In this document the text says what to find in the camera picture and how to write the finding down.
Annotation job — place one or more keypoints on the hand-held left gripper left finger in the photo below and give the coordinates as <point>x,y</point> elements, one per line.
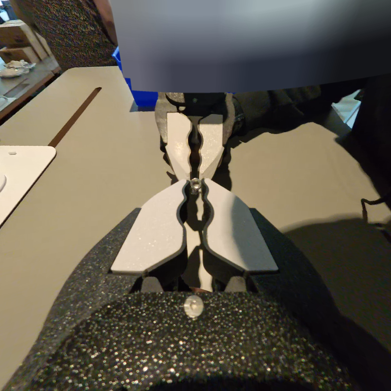
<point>152,238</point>

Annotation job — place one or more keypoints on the crumpled white plastic wrap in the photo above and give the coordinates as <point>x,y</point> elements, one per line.
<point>15,68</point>

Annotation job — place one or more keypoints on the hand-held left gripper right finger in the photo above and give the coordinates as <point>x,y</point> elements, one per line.
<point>238,238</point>

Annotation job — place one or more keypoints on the person's right forearm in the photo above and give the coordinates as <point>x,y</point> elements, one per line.
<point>275,104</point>

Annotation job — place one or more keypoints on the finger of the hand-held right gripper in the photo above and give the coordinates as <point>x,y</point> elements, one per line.
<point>212,140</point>
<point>177,140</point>

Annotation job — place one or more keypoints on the stack of cardboard boxes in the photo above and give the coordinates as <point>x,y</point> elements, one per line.
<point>18,39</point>

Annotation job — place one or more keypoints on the white base board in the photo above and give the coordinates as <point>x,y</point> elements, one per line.
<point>27,177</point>

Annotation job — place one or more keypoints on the metal hex nut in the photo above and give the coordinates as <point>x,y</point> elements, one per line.
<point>195,184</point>

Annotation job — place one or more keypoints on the blue plastic tote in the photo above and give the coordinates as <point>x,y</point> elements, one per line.
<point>143,99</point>

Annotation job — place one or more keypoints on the round clear disc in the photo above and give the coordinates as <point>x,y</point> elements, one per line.
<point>2,183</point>

